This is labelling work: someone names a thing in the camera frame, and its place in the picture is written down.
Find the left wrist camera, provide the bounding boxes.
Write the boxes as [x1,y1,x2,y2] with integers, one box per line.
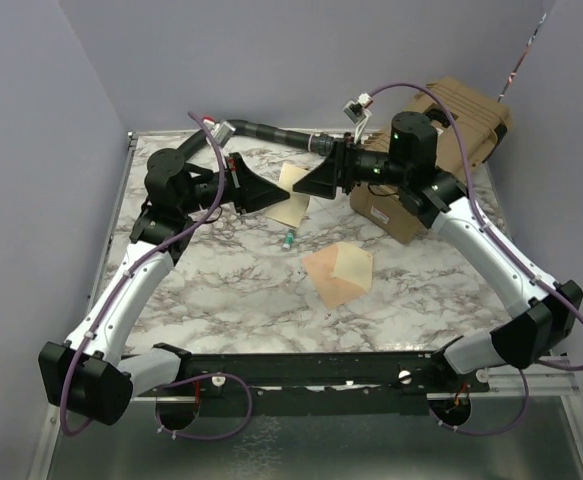
[202,116,236,148]

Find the tan plastic toolbox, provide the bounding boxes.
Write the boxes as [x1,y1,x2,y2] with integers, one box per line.
[349,76,512,244]

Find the small green glue stick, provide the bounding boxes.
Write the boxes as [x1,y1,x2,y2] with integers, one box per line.
[282,227,296,250]

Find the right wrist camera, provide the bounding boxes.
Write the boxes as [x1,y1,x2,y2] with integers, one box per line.
[343,92,373,143]

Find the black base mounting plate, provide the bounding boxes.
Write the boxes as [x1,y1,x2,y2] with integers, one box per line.
[141,351,489,417]

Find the striped cord in corner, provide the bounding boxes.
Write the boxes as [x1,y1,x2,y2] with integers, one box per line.
[496,12,548,104]

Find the pink tan envelope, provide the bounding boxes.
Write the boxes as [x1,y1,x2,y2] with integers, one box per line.
[302,242,373,310]

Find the aluminium rail frame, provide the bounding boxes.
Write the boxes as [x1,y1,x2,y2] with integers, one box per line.
[26,132,583,480]

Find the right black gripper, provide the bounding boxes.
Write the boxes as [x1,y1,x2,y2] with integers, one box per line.
[293,132,410,199]

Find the dark grey flexible hose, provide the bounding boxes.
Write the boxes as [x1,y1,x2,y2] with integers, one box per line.
[173,118,345,166]

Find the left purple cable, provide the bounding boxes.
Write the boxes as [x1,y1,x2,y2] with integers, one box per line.
[59,111,255,441]

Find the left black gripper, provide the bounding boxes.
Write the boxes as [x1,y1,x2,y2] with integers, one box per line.
[180,152,291,215]

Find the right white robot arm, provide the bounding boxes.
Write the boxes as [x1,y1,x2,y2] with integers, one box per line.
[293,111,583,391]

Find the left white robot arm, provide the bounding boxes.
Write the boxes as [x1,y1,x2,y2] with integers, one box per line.
[38,148,290,436]

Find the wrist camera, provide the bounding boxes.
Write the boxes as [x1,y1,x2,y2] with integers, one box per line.
[343,92,373,143]
[202,116,236,148]

